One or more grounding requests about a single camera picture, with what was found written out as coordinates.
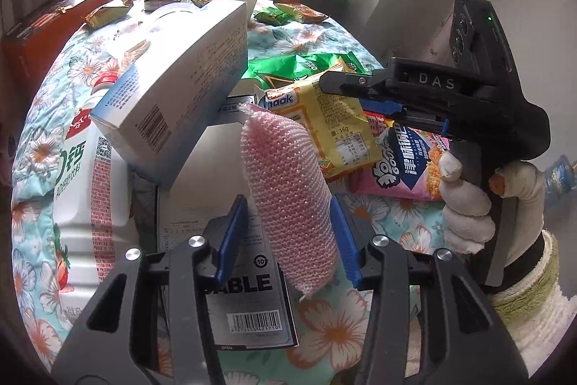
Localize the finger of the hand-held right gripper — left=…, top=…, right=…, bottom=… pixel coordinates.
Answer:
left=318, top=67, right=394, bottom=99
left=360, top=96, right=452, bottom=139

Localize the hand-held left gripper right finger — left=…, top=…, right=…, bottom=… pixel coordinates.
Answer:
left=329, top=194, right=529, bottom=385

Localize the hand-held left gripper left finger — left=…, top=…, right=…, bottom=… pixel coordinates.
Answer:
left=50, top=194, right=248, bottom=385

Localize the yellow snack packet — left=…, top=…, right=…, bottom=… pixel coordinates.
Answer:
left=255, top=80, right=385, bottom=181

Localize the black white box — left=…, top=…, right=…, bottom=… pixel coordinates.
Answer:
left=155, top=94, right=301, bottom=352

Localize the green chip bag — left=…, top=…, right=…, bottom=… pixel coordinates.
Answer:
left=246, top=51, right=376, bottom=93

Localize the pink snack bag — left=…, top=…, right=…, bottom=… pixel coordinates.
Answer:
left=347, top=110, right=452, bottom=204

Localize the pink scrub sponge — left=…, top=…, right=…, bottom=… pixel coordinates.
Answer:
left=238, top=103, right=339, bottom=301

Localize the white milk bottle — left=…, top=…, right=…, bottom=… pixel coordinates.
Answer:
left=53, top=3, right=206, bottom=325

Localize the white blue carton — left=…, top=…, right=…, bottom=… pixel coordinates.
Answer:
left=90, top=0, right=250, bottom=190

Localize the person's right forearm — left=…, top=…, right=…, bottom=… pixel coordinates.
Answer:
left=490, top=229, right=566, bottom=372

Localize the person's right hand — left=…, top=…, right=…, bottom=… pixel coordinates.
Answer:
left=439, top=150, right=547, bottom=255

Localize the grey desk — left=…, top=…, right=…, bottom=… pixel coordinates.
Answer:
left=261, top=0, right=368, bottom=38

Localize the floral blanket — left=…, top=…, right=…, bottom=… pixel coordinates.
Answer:
left=11, top=0, right=456, bottom=385

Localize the yellow orange snack wrapper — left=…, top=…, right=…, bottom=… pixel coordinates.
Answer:
left=275, top=1, right=328, bottom=24

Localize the blue water jug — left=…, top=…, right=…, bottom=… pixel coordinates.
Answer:
left=543, top=155, right=577, bottom=193

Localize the green snack wrapper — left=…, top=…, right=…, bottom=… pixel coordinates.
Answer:
left=254, top=6, right=289, bottom=25

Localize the red-brown wooden box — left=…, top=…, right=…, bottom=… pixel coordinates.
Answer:
left=0, top=0, right=110, bottom=72

